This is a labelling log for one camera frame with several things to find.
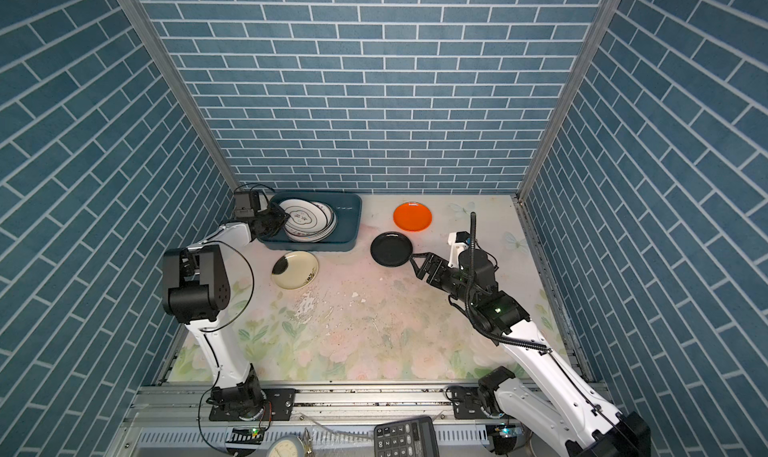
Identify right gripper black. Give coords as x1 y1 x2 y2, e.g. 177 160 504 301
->
412 250 479 309

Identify orange small plate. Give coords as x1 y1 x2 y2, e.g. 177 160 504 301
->
393 202 433 232

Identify white plate orange sunburst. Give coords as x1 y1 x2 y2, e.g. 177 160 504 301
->
284 200 337 243

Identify white plate cloud emblem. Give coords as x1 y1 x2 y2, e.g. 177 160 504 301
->
279 198 332 237

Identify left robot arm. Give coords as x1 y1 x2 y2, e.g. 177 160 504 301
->
162 184 288 406

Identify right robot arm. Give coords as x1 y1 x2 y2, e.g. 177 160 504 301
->
410 249 652 456

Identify teal plastic bin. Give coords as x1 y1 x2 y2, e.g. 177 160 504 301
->
258 191 362 252

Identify black small plate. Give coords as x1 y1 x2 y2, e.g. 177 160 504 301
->
370 232 413 267

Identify cream plate black patch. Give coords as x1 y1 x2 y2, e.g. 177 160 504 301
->
271 251 320 290

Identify black calculator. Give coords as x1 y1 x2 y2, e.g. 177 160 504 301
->
373 416 440 457

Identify green circuit board right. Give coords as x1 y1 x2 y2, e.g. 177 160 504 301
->
485 424 523 456

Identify green circuit board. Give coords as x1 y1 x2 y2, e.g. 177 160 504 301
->
225 427 266 452
485 424 523 456

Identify green circuit board left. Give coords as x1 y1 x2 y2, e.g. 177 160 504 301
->
225 427 266 452

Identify round white clock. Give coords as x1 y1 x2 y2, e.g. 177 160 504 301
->
267 435 313 457

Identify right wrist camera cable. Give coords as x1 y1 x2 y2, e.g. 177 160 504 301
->
446 211 550 353

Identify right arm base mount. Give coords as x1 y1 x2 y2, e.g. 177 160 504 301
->
444 385 511 420

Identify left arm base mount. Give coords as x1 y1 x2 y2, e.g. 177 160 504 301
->
206 388 297 422

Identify aluminium rail frame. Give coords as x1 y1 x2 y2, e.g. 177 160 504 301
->
105 381 517 456

